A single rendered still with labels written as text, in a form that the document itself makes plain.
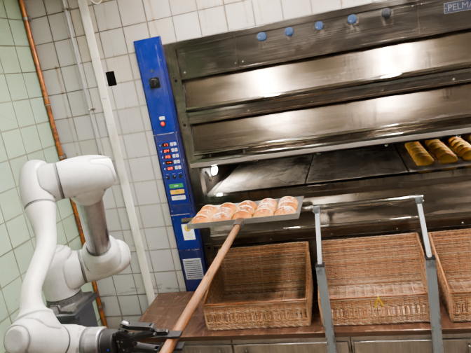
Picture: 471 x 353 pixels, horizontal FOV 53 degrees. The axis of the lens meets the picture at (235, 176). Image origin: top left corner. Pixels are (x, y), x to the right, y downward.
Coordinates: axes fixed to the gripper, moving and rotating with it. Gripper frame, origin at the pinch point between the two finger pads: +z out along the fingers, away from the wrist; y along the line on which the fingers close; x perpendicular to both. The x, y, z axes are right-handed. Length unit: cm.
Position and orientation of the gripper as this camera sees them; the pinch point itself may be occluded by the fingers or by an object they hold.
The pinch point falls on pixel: (171, 340)
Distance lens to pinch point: 140.7
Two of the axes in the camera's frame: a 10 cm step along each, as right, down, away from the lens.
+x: -2.1, 2.5, -9.5
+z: 9.6, -1.1, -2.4
